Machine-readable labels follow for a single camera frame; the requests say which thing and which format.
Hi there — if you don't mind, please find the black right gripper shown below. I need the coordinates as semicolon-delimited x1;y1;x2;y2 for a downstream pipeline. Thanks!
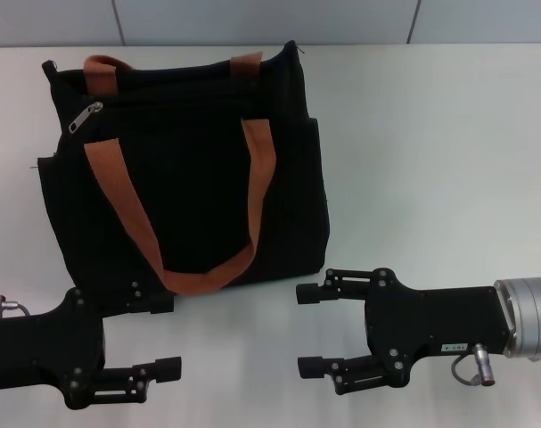
296;267;515;397

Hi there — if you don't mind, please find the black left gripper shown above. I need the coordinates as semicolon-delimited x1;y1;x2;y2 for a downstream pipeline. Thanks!
0;279;183;410

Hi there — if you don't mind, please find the black bag with orange handles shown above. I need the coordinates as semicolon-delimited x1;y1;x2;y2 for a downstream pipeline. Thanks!
29;39;332;298

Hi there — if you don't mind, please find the silver metal zipper pull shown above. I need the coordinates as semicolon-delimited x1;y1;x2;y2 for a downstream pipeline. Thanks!
68;101;104;134

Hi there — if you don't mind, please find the left gripper grey connector cable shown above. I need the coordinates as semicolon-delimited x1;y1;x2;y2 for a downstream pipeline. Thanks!
0;292;33;320

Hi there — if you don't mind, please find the gripper grey connector cable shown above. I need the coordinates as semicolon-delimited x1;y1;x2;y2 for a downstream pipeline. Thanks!
0;292;33;320
451;342;499;386

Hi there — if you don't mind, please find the right gripper grey connector cable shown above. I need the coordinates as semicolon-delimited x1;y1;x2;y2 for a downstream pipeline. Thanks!
451;342;499;386

